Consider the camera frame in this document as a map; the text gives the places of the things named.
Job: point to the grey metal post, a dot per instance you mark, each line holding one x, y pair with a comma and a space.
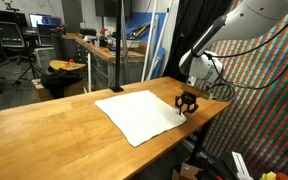
126, 66

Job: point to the multicoloured striped curtain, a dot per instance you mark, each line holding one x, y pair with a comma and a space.
267, 116

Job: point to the mesh back office chair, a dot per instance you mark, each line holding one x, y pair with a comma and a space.
9, 35

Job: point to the blue board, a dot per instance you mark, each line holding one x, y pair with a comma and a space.
135, 20

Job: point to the dark computer monitor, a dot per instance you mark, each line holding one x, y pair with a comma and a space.
4, 16

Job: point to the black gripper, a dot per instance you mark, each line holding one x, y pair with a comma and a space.
188, 99

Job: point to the black table leg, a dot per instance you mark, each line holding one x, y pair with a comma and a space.
200, 143

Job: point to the black bag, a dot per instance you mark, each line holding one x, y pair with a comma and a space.
59, 81

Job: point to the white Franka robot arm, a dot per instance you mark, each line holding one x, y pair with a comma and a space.
244, 20

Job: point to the lit computer monitor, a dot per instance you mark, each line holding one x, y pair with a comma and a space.
45, 20

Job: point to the black tripod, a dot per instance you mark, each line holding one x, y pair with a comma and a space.
32, 56

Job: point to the small orange object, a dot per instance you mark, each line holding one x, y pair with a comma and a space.
70, 61

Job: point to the cardboard box under table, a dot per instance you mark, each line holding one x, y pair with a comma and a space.
187, 171

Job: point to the black device on bench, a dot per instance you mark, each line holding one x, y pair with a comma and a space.
88, 32

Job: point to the cardboard box under bag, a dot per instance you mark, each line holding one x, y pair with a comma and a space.
39, 93

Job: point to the white cloth towel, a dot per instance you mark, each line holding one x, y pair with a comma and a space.
140, 116

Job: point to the white plastic bracket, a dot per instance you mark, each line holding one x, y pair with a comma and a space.
241, 166

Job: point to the yellow object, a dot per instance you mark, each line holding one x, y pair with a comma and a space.
268, 176

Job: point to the round wooden stool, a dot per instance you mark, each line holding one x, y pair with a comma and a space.
62, 66

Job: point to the thin white pole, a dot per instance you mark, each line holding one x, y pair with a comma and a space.
163, 36

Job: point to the tan wrist camera block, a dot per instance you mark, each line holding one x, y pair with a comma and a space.
197, 90

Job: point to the wooden top metal workbench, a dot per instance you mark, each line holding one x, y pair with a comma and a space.
100, 70

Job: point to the dark wall cabinet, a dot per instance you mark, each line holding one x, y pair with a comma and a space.
112, 8

